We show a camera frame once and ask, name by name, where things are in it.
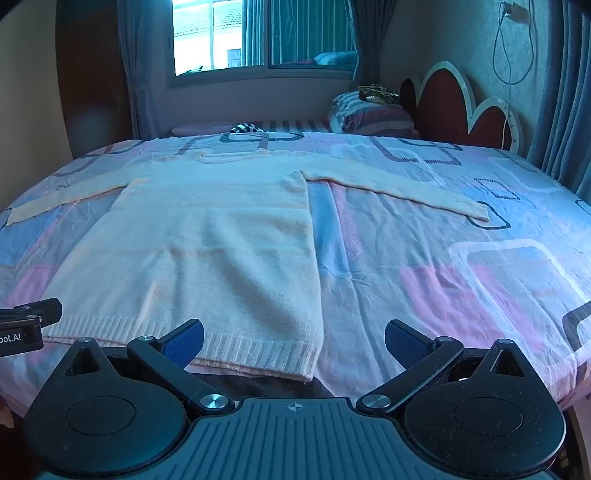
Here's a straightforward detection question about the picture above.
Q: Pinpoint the striped mattress sheet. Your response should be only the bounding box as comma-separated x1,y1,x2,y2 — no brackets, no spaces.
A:
262,119,334,134

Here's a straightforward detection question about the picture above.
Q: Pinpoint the brown wooden door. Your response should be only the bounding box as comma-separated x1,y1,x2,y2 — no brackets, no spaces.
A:
55,0,132,158

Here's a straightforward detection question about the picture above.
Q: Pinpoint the white charging cable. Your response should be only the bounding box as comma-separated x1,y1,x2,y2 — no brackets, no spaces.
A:
492,0,539,149

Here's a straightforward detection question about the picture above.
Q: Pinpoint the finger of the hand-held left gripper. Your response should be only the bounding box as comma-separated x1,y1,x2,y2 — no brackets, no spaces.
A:
0,298,63,326

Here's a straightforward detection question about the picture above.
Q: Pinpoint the red scalloped headboard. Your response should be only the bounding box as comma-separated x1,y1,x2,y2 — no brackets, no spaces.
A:
399,61,525,155

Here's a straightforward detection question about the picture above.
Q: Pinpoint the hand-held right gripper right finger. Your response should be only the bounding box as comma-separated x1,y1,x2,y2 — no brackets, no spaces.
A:
356,319,529,415

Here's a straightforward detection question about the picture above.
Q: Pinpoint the gold black cloth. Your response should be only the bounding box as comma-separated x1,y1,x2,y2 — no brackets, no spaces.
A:
358,84,399,103

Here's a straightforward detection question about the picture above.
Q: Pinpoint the grey window curtain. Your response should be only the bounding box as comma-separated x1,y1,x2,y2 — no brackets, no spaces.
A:
117,0,172,139
348,0,402,89

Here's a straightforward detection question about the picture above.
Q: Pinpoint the patterned pink blue bedsheet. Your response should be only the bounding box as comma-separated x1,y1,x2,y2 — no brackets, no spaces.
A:
0,131,591,416

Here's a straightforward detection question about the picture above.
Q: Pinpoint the cream knit sweater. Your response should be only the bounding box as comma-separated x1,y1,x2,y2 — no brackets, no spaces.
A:
6,148,490,383

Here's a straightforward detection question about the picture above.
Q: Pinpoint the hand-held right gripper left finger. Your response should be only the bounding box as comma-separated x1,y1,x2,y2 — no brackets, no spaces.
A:
62,318,236,418

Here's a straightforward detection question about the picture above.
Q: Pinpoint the striped pillow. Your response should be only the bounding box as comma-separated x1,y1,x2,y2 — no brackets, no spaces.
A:
327,90,419,137

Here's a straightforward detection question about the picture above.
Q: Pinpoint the glass window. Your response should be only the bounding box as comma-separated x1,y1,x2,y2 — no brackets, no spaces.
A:
172,0,358,77

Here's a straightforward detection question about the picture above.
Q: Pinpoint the grey pleated wall curtain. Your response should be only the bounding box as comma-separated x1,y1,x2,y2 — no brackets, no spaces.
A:
526,0,591,195

